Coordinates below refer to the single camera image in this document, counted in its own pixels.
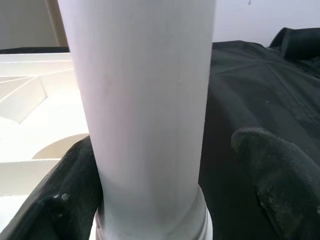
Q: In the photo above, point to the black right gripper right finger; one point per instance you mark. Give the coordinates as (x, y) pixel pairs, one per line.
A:
(282, 180)

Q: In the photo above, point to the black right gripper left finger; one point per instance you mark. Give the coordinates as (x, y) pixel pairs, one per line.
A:
(62, 200)

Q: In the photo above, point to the white plastic children table top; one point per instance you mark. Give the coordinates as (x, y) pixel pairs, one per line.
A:
(37, 112)

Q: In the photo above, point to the black fabric table cover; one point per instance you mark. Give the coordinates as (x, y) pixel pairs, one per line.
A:
(250, 87)

